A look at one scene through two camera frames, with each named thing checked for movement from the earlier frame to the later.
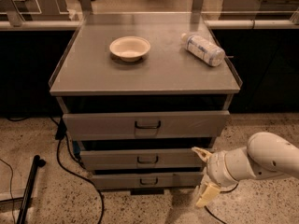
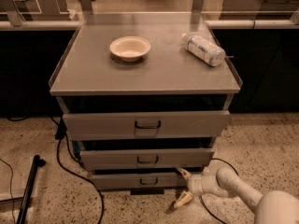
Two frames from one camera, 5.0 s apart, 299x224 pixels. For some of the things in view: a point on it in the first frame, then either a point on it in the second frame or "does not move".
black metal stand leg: x=37 y=162 does not move
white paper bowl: x=130 y=49 does not move
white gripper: x=215 y=168 -> x=195 y=184
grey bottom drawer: x=163 y=180 does not move
